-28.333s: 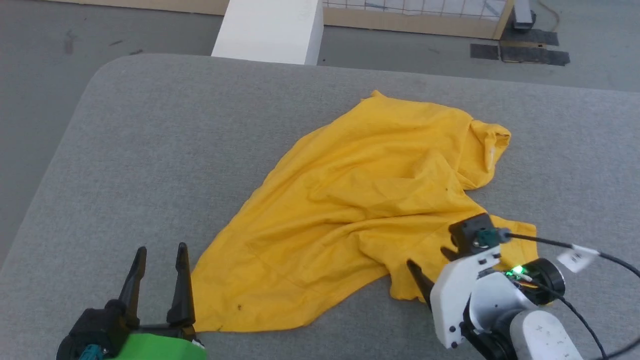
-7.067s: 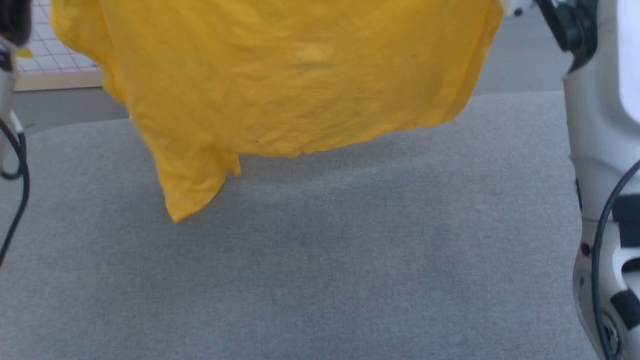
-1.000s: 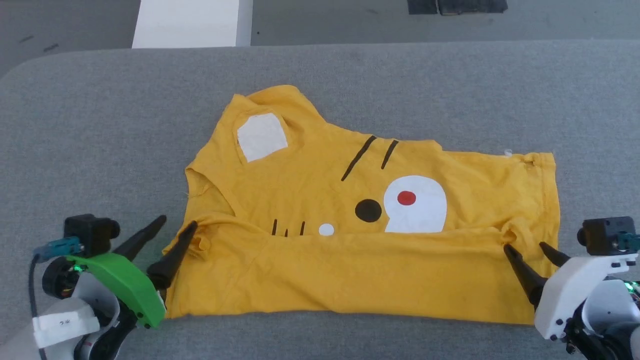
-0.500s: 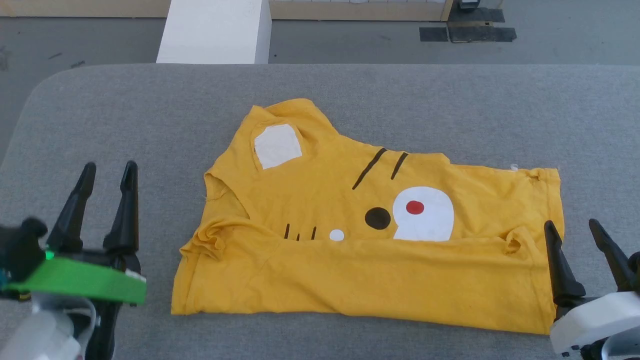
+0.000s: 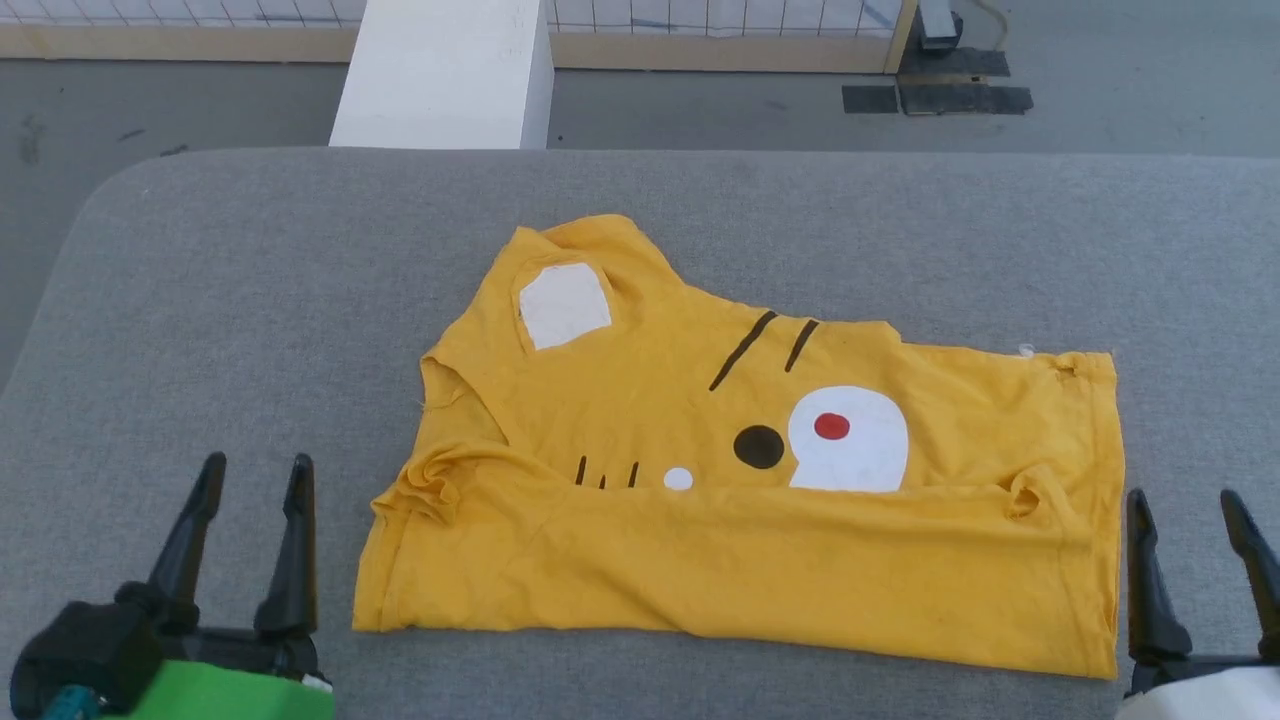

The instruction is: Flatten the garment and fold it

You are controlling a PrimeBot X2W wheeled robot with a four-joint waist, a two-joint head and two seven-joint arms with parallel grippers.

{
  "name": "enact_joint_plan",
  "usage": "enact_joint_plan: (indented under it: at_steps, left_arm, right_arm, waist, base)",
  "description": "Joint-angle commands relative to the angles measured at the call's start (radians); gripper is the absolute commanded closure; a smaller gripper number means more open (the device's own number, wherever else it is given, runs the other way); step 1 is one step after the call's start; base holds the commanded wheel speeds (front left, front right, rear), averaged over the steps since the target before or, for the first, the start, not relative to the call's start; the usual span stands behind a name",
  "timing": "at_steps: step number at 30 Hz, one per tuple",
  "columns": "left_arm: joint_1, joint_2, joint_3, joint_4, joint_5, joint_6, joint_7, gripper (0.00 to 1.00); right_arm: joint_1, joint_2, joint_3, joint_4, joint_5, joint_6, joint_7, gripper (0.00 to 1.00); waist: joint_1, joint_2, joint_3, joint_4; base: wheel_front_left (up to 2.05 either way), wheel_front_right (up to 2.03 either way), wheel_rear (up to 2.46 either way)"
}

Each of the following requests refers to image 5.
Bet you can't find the white rectangular block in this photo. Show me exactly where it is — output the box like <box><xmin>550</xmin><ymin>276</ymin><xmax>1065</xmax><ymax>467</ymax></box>
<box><xmin>329</xmin><ymin>0</ymin><xmax>555</xmax><ymax>151</ymax></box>

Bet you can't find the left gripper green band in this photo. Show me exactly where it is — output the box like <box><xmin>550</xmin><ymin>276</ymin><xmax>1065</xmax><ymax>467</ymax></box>
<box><xmin>10</xmin><ymin>452</ymin><xmax>336</xmax><ymax>720</ymax></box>

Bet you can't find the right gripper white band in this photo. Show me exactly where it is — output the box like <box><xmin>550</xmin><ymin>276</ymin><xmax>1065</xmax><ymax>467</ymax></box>
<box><xmin>1115</xmin><ymin>488</ymin><xmax>1280</xmax><ymax>720</ymax></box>

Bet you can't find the yellow cartoon print t-shirt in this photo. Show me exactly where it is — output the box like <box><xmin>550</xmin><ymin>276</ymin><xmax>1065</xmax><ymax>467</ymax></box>
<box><xmin>352</xmin><ymin>213</ymin><xmax>1127</xmax><ymax>681</ymax></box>

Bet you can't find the grey fabric sofa cushion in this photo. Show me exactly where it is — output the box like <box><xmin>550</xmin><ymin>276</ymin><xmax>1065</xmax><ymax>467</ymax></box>
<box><xmin>0</xmin><ymin>148</ymin><xmax>1280</xmax><ymax>720</ymax></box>

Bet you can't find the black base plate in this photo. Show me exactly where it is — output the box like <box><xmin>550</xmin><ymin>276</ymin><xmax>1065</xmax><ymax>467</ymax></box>
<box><xmin>898</xmin><ymin>46</ymin><xmax>1011</xmax><ymax>79</ymax></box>

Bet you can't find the large black floor mat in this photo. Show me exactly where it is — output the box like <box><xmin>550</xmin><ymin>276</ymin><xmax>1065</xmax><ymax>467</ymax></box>
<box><xmin>898</xmin><ymin>82</ymin><xmax>1034</xmax><ymax>117</ymax></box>

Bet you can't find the beige floor cable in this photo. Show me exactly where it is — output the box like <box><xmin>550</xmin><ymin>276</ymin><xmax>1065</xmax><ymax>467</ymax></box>
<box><xmin>965</xmin><ymin>0</ymin><xmax>1007</xmax><ymax>48</ymax></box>

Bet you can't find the lemon tile print partition panel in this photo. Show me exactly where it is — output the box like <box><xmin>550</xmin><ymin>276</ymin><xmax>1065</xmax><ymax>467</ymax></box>
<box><xmin>0</xmin><ymin>0</ymin><xmax>919</xmax><ymax>75</ymax></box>

